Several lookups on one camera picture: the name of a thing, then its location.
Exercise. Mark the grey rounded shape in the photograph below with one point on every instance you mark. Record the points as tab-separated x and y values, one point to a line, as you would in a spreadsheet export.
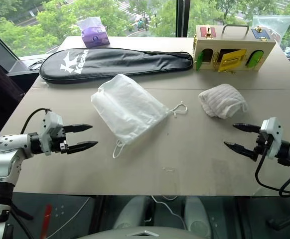
197	216
132	214

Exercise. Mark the black window frame post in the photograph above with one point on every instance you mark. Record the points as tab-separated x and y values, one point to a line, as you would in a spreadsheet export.
183	17

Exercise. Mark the white cloth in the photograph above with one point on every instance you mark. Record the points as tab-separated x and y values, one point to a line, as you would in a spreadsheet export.
222	99

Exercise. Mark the grey robot torso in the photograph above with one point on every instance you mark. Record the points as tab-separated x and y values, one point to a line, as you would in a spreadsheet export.
145	232

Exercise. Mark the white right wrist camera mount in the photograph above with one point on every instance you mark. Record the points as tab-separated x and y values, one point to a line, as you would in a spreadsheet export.
274	132

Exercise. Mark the purple tissue pack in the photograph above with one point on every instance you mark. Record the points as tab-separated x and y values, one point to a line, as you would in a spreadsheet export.
95	36

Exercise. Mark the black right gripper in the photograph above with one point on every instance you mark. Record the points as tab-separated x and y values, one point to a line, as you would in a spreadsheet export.
260	147

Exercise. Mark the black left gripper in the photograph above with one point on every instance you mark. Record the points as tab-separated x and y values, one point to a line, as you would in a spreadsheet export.
59	145

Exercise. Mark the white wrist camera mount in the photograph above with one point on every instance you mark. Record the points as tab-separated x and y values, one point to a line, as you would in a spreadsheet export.
274	132
52	123

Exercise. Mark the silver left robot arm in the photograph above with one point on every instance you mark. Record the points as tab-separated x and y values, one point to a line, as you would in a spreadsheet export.
3	145

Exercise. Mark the clear plastic zip bag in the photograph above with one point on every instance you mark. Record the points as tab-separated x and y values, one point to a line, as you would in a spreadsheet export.
282	27

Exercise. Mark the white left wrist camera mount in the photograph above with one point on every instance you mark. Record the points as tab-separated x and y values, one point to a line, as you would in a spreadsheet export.
52	123

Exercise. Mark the black racket cover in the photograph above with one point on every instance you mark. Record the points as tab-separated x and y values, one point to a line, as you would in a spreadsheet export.
110	62

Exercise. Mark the wooden latch box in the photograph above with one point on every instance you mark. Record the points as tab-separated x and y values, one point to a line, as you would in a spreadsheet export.
234	43

